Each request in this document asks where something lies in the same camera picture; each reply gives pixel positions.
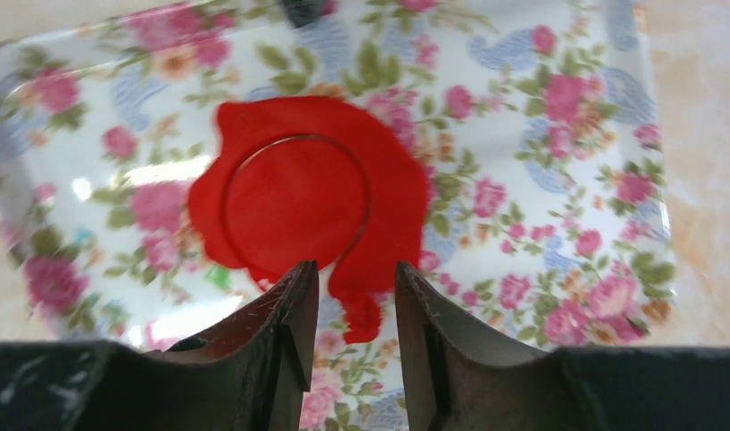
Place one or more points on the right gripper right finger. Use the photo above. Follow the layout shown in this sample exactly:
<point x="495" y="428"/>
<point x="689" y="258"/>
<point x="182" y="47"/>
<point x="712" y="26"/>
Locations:
<point x="460" y="374"/>

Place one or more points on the red dough piece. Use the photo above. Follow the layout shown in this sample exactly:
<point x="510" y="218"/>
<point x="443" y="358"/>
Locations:
<point x="398" y="195"/>

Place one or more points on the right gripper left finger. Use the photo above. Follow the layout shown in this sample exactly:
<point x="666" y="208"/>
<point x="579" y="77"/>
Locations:
<point x="249" y="371"/>

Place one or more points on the floral rectangular tray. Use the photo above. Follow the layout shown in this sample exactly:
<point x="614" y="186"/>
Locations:
<point x="545" y="216"/>

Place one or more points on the red round dough wrapper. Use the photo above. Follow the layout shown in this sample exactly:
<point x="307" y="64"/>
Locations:
<point x="299" y="198"/>

